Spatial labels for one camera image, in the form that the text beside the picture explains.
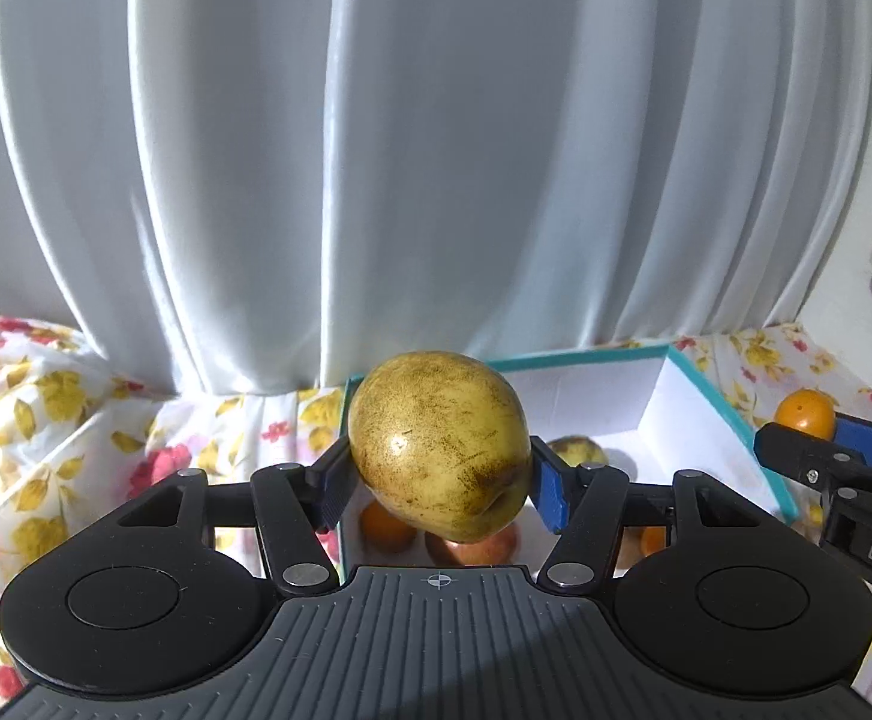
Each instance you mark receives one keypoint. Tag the orange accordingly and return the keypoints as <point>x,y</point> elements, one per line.
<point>387,529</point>
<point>805,412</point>
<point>653,541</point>

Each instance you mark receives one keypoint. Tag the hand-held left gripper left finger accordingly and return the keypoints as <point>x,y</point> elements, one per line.
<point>335,486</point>

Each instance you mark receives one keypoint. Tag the red apple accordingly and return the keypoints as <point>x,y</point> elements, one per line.
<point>481,549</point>

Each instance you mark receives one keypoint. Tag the teal cardboard box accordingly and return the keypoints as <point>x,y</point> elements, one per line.
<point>706,427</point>

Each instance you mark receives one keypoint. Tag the floral tablecloth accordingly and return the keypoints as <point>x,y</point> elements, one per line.
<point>54,435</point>

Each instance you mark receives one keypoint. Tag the white curtain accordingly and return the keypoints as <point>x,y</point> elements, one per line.
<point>406,150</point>

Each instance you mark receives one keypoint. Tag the yellow brown-speckled pear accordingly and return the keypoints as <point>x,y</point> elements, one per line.
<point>577,451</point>
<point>436,442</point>

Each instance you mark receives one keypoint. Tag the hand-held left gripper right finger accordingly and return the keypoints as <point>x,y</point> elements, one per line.
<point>548,496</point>

